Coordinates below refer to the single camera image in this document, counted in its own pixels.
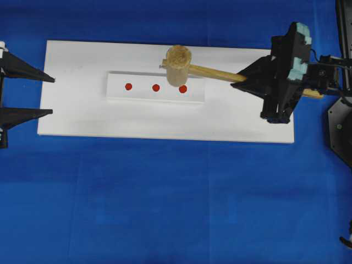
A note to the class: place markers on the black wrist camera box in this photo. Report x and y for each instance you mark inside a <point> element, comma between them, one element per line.
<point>299,45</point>

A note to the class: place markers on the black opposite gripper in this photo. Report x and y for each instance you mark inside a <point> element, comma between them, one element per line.
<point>280,95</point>

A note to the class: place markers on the white raised target strip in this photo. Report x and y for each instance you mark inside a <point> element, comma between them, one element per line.
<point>142,88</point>

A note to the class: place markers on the wooden mallet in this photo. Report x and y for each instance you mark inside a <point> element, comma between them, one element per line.
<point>178,66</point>

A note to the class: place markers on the red dot mark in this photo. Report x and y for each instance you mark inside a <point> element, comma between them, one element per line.
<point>183,89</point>
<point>156,88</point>
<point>128,86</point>

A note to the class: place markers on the blue table cloth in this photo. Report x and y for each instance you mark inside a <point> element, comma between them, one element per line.
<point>100,200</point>

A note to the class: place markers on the red dot mark middle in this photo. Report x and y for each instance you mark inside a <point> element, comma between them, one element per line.
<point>156,88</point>

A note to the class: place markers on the white foam board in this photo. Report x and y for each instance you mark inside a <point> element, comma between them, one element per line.
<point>81,108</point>

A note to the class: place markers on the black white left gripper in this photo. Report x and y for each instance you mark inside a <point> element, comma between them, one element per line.
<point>2,96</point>

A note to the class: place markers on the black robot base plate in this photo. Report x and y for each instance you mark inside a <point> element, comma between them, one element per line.
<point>339,124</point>

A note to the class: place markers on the black aluminium frame rail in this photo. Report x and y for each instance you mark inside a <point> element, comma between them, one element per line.
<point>343,13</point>

